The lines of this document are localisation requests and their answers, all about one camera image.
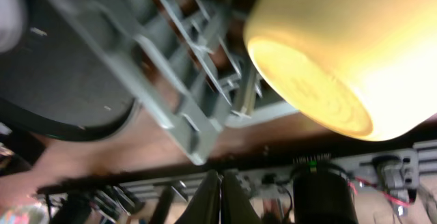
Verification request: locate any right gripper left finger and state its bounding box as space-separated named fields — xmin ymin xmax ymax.
xmin=175 ymin=170 xmax=221 ymax=224

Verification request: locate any grey round plate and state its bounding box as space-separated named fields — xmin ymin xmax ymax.
xmin=1 ymin=0 xmax=27 ymax=53

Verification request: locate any yellow bowl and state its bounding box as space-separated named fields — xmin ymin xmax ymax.
xmin=244 ymin=0 xmax=436 ymax=141

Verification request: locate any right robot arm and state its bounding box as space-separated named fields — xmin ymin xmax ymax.
xmin=176 ymin=165 xmax=358 ymax=224

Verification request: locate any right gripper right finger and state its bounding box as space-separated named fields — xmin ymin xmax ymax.
xmin=221 ymin=172 xmax=262 ymax=224

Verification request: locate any grey dishwasher rack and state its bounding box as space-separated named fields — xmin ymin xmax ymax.
xmin=48 ymin=0 xmax=296 ymax=165

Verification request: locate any round black serving tray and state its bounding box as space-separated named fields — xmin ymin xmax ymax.
xmin=1 ymin=0 xmax=139 ymax=141

